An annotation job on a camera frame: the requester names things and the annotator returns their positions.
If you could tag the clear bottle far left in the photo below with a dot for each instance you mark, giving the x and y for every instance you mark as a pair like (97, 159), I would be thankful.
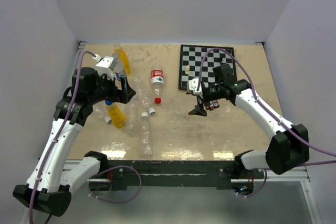
(100, 111)

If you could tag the black base frame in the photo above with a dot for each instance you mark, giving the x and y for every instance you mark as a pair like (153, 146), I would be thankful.
(127, 173)

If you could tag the long clear crushed bottle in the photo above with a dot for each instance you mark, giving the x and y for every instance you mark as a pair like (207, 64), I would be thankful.
(146, 136)

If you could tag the clear crushed bottle middle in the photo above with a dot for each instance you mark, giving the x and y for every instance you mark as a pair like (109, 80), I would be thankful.
(144, 95)

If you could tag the black white chessboard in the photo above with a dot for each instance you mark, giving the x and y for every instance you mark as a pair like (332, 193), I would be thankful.
(192, 55)

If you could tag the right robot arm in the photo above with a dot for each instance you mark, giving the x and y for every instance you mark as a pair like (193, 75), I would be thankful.
(288, 142)

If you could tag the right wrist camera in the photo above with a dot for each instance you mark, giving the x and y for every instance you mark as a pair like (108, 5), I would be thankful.
(194, 86)

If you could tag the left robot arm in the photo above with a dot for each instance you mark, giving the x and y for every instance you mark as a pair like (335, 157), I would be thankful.
(47, 190)

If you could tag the upright clear bottle white cap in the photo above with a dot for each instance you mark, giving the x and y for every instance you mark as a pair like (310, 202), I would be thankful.
(132, 116)

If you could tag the yellow tea bottle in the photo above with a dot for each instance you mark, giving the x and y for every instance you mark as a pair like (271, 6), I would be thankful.
(119, 50)

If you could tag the cartoon fridge magnet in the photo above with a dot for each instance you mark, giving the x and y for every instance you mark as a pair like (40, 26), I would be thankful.
(211, 105)

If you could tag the red label clear bottle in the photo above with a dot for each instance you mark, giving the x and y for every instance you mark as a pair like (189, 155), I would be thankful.
(157, 83)

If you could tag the blue cap Pepsi bottle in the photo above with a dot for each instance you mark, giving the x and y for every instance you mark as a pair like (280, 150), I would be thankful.
(118, 66)

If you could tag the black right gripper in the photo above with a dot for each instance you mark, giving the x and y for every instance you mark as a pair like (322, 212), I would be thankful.
(199, 109)

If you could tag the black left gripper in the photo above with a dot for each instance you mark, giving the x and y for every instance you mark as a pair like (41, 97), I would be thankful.
(117, 95)

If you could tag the white chess piece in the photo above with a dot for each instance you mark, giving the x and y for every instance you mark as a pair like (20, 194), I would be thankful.
(187, 70)

